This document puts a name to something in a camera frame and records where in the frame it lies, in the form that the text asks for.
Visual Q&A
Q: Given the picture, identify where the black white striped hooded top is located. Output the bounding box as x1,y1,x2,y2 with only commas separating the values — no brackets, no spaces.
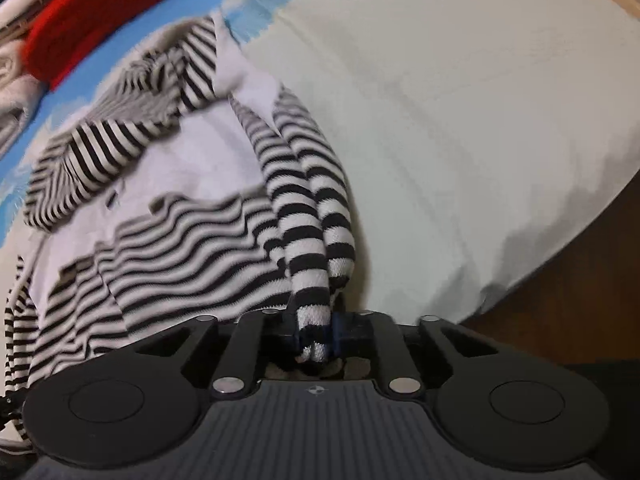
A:
2,12,357,441

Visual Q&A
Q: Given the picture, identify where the blue white patterned bedsheet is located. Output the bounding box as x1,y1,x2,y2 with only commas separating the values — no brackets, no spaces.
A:
1,0,639,322

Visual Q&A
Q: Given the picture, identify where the white folded quilt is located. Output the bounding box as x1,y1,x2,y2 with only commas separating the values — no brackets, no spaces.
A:
0,39,48,157

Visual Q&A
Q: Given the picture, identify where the red folded blanket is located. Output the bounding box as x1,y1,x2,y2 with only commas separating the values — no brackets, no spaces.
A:
22,0,163,89

